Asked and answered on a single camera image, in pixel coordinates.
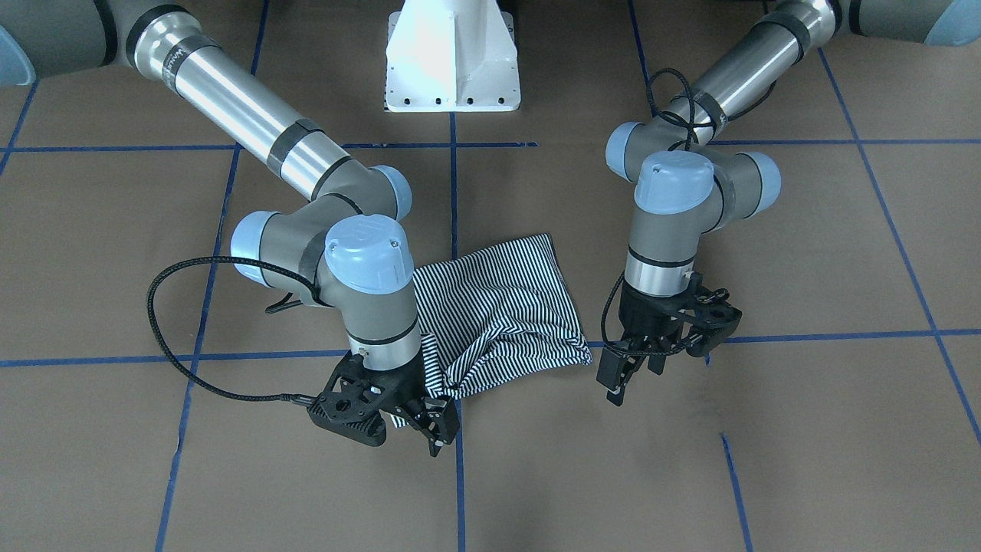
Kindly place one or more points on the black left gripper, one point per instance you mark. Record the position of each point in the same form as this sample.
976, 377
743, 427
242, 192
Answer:
645, 315

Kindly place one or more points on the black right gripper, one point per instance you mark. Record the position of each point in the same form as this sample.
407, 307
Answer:
409, 381

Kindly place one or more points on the striped polo shirt white collar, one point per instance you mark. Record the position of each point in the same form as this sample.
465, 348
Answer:
494, 316

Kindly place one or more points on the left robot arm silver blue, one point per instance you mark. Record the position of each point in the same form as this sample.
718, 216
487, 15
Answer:
685, 188

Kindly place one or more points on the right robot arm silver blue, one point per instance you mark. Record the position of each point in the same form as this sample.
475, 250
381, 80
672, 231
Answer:
107, 178

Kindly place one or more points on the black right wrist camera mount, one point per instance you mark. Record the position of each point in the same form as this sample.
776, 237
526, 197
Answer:
349, 410

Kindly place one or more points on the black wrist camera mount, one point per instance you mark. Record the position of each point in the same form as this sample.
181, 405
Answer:
713, 320
349, 410

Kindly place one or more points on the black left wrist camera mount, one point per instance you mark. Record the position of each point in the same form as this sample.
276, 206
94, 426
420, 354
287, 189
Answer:
713, 320

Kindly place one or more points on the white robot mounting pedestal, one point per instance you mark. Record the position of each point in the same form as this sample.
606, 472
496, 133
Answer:
452, 57

